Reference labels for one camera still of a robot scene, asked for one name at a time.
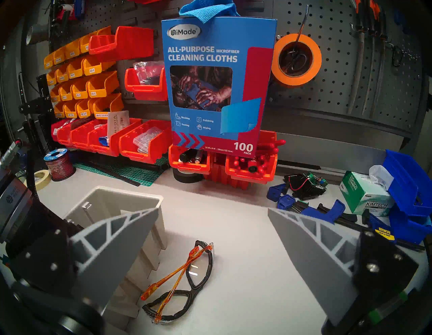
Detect orange black safety glasses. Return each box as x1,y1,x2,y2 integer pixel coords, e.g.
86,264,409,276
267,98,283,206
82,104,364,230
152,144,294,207
141,240,214,325

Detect clear plastic parts bag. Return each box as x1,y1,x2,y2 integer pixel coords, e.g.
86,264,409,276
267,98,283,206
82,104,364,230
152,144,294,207
133,127,164,154
133,61,164,85

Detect blue bar clamp yellow label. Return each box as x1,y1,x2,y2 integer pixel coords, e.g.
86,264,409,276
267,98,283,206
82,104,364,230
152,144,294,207
363,209,426,252

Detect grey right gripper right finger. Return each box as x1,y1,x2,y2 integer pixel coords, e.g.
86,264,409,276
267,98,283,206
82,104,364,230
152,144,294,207
268,208,421,326

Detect yellow bin labelled M3X6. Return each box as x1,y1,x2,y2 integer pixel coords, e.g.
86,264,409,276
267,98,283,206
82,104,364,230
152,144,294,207
80,25,112,54

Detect yellow bin labelled M3X5 BAG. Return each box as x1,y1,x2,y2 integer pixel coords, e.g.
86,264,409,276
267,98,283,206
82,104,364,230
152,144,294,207
52,46,69,65

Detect beige masking tape roll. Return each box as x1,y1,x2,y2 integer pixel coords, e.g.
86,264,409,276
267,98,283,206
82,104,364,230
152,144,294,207
24,170,52,190

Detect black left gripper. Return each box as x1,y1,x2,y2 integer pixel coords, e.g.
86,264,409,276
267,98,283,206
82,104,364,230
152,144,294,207
5,199,80,261

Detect blue plastic bin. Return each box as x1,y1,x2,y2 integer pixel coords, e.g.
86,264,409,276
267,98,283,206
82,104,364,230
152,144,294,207
383,149,432,216
388,206,432,244

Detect green white Kimtech wipes box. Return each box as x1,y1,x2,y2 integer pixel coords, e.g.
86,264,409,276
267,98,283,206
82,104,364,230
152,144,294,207
339,165,395,216

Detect yellow bin labelled M3-8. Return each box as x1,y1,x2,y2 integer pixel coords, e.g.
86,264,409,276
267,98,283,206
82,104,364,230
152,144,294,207
71,77,90,99

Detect yellow bin labelled M3-12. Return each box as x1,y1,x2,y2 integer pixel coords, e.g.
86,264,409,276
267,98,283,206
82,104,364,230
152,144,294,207
58,81,75,101

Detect black braided cable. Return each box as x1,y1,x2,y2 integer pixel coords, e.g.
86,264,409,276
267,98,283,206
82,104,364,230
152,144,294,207
25,149,42,203

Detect beige plastic storage bin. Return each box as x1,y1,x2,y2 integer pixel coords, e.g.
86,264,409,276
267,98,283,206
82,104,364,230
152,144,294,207
62,186,167,319

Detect yellow bin labelled M2.5-6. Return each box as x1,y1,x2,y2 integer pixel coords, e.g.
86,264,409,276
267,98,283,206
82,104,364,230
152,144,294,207
63,100,79,119

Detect white paper packet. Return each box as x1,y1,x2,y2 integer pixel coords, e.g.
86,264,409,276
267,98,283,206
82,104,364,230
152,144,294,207
107,110,130,146

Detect plain blue bar clamp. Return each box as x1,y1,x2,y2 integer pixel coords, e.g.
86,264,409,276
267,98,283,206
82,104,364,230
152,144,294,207
267,184,363,230

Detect black metal stand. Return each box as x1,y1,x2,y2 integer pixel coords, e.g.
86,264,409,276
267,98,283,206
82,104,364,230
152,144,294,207
19,73,58,152

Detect orange tape roll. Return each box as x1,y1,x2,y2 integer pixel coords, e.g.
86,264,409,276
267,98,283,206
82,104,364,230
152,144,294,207
271,33,322,86

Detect black tape roll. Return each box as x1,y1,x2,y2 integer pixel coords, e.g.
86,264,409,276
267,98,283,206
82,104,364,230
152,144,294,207
173,168,205,184

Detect grey perforated pegboard panel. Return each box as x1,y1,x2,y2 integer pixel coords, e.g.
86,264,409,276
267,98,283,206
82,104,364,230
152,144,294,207
267,0,429,135
47,0,115,37

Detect yellow bin labelled M3-4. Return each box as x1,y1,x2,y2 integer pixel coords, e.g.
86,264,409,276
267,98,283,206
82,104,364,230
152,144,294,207
83,55,116,76

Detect yellow bin labelled M4 HEX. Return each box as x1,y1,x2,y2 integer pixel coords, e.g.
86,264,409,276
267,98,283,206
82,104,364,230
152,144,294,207
93,94,124,120

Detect yellow bin labelled M4-6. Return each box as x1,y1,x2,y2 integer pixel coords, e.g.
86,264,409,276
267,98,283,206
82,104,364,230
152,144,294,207
66,58,87,80

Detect green cutting mat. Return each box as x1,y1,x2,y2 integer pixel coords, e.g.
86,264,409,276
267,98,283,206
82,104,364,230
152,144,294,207
74,157,171,187

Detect black circuit board device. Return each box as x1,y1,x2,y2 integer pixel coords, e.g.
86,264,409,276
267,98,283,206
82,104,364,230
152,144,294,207
283,173,328,200

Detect silver duct tape roll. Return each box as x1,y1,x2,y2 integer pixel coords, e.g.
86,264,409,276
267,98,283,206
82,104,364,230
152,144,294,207
25,24,52,46

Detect blue cleaning cloths box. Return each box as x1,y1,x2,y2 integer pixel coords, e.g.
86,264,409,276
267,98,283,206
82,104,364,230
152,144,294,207
161,16,278,158

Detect orange black screwdriver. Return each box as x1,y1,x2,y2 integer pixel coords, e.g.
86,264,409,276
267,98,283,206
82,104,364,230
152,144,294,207
361,0,379,115
348,0,368,115
370,7,389,119

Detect yellow bin labelled M2.5-5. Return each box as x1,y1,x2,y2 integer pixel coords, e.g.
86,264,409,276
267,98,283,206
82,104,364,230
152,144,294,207
76,98,96,119

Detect black marker pen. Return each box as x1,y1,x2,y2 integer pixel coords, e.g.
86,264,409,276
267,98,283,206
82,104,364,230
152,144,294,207
86,160,140,187

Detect red plastic parts bin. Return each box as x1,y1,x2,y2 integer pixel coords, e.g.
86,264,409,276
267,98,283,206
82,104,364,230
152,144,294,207
209,154,252,189
57,122,79,146
169,145,212,175
70,120,102,151
125,64,168,102
119,120,172,164
88,118,142,157
225,130,287,184
51,118,68,142
88,26,155,62

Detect yellow bin labelled M3-6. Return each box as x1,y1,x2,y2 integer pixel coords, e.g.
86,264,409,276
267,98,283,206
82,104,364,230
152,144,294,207
87,71,119,98

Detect red wire spool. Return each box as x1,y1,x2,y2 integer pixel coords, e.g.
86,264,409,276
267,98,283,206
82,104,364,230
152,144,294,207
44,148,76,182

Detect yellow bin labelled M4X4X6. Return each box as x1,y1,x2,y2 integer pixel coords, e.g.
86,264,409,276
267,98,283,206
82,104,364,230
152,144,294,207
55,63,70,83

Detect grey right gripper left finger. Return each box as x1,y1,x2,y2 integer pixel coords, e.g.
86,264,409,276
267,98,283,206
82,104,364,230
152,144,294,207
10,208,159,311

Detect blue microfiber cloth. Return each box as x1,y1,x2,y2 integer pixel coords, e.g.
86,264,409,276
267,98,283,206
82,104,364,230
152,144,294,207
179,0,241,23

